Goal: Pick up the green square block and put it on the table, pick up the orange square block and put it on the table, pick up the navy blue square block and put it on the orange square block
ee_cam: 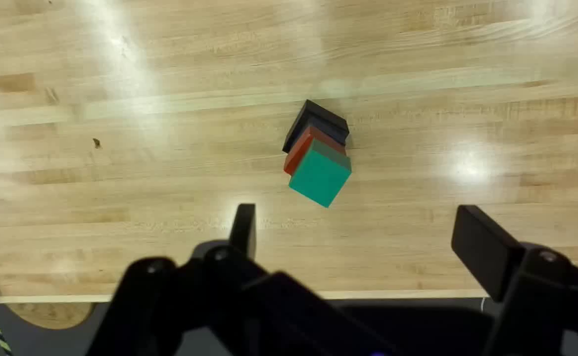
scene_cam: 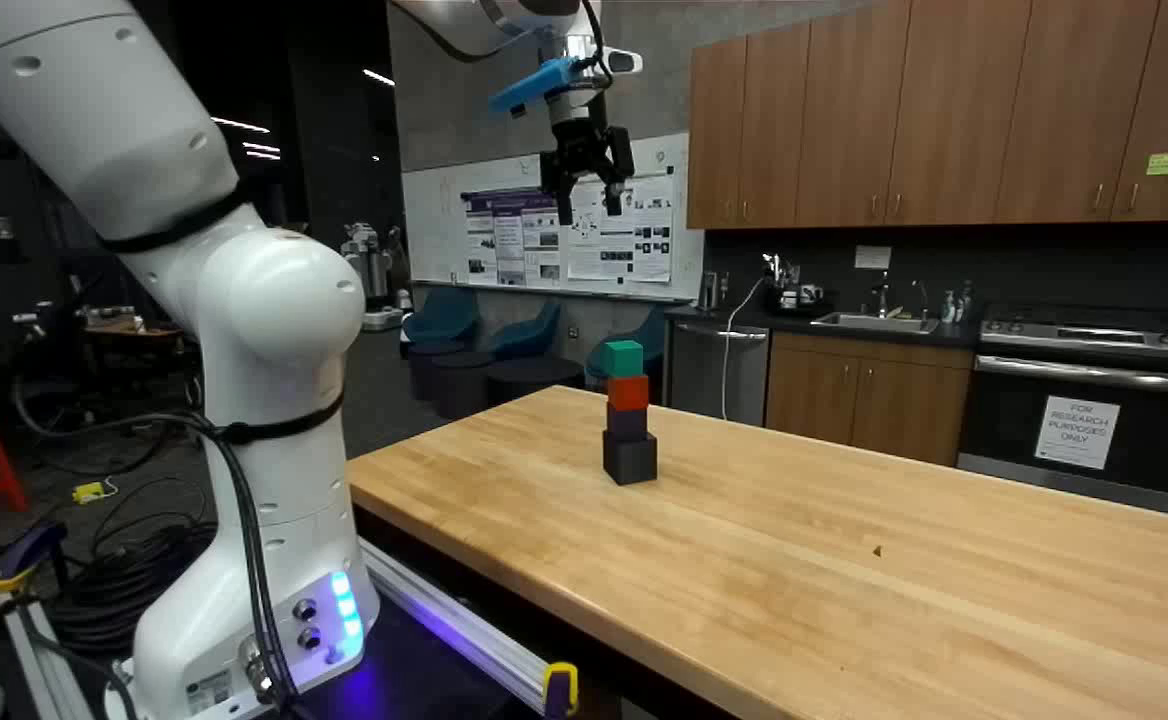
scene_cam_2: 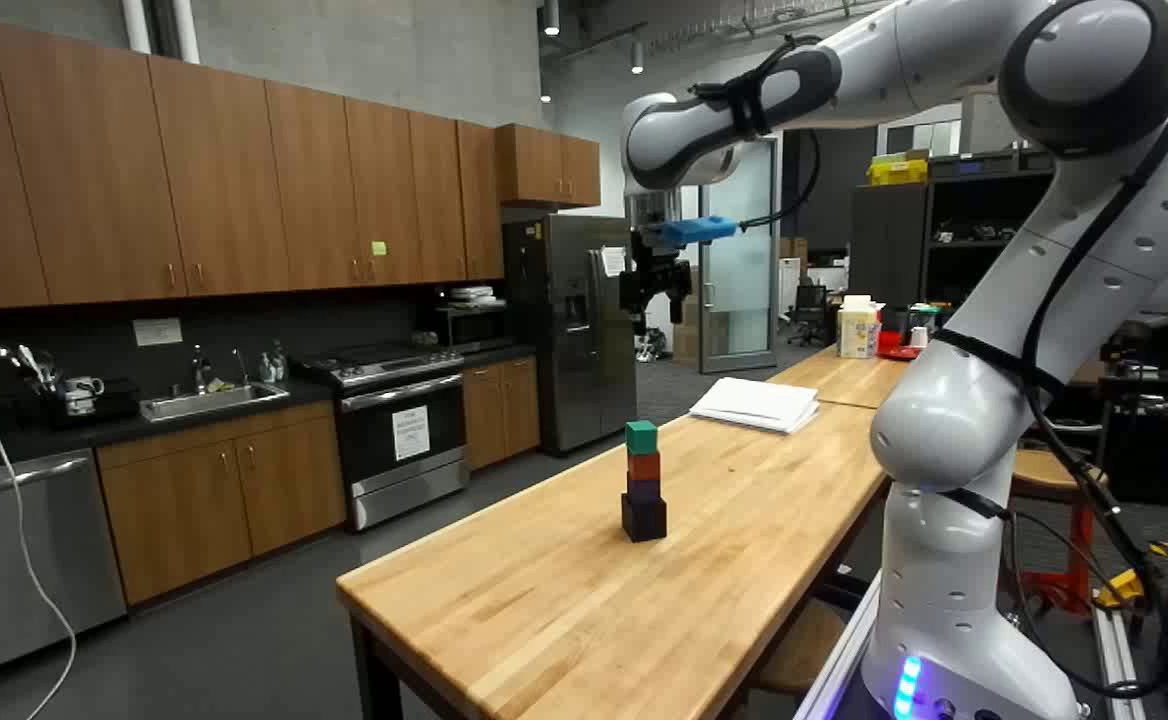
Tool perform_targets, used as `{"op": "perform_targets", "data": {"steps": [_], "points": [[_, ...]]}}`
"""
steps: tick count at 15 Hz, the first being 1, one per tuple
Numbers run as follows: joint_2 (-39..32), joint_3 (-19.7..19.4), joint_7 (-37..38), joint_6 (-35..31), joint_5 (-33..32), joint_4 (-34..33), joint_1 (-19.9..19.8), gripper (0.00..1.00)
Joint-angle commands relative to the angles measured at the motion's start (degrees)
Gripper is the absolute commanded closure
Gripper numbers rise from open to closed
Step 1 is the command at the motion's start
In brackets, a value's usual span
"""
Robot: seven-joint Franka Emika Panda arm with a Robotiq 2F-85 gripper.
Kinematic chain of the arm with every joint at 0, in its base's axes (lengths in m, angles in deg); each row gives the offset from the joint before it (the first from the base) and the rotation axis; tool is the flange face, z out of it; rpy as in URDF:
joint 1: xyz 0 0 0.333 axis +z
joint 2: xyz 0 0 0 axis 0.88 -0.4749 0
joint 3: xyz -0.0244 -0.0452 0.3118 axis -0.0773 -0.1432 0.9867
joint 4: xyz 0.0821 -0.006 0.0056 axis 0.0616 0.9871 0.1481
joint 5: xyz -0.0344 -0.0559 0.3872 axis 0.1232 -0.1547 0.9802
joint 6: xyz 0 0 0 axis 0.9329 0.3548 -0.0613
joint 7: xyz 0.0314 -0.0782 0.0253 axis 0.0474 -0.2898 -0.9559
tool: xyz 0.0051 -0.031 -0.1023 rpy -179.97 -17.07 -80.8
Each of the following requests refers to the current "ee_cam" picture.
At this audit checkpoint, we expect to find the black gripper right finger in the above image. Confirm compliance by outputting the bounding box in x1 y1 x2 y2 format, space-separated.
449 205 578 356

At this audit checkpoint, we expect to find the green square block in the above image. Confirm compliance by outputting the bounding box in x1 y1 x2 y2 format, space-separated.
287 139 354 211

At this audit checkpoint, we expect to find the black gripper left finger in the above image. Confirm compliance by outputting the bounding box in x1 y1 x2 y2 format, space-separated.
87 203 396 356

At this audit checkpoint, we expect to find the black square block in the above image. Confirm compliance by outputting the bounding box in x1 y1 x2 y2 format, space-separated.
281 98 352 155

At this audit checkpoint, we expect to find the orange square block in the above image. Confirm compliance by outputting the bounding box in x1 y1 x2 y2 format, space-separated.
281 125 348 179

